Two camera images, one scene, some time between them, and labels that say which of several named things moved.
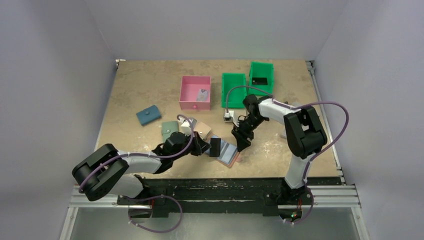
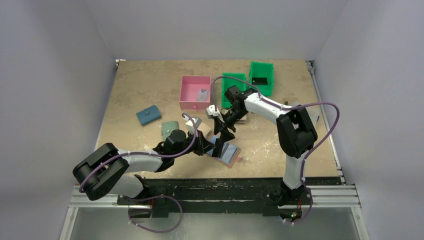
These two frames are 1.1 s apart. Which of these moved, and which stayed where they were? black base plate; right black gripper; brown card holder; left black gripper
Moved: right black gripper
Stayed: black base plate; brown card holder; left black gripper
